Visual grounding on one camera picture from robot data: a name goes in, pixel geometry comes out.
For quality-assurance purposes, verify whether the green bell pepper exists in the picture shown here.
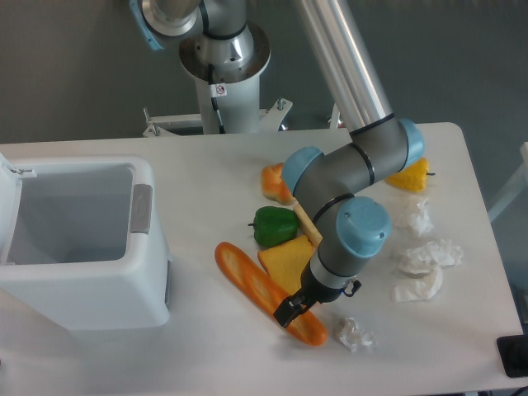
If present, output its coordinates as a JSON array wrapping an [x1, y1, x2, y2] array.
[[248, 206, 299, 248]]

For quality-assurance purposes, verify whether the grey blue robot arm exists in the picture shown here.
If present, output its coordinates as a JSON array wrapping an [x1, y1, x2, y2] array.
[[130, 1, 424, 327]]

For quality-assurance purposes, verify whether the beige crusty bread piece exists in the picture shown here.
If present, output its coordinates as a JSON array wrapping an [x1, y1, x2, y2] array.
[[293, 204, 323, 248]]

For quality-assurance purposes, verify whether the black device at edge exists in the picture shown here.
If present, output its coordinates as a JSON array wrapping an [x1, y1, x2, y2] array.
[[496, 334, 527, 378]]

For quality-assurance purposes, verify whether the yellow toast bread slice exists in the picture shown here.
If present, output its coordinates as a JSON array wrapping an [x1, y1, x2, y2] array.
[[257, 235, 314, 295]]

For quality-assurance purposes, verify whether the small crumpled white tissue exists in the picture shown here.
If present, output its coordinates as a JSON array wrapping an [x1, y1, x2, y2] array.
[[333, 317, 377, 353]]

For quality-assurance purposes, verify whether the upper crumpled white tissue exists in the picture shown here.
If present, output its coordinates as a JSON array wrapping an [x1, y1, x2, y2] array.
[[395, 196, 434, 238]]

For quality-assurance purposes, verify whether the white open trash bin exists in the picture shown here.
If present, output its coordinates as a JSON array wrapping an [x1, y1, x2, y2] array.
[[1, 155, 171, 330]]

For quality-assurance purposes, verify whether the yellow bell pepper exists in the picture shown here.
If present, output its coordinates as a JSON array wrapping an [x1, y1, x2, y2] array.
[[385, 157, 435, 192]]

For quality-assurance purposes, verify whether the white frame at right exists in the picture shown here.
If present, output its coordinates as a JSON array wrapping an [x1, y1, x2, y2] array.
[[488, 142, 527, 223]]

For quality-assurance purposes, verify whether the long orange baguette bread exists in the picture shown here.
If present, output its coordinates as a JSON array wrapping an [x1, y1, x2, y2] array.
[[214, 242, 328, 347]]

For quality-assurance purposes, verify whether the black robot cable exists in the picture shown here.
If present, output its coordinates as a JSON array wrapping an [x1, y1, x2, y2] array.
[[208, 64, 227, 134]]

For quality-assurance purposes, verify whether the round knotted bread roll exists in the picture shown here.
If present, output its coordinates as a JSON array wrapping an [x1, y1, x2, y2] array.
[[261, 163, 296, 205]]

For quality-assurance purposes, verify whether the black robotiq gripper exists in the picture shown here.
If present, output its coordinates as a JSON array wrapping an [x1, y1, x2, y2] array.
[[273, 266, 361, 328]]

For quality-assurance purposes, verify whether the middle crumpled white tissue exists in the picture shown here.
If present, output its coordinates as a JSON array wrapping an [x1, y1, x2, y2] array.
[[391, 239, 464, 303]]

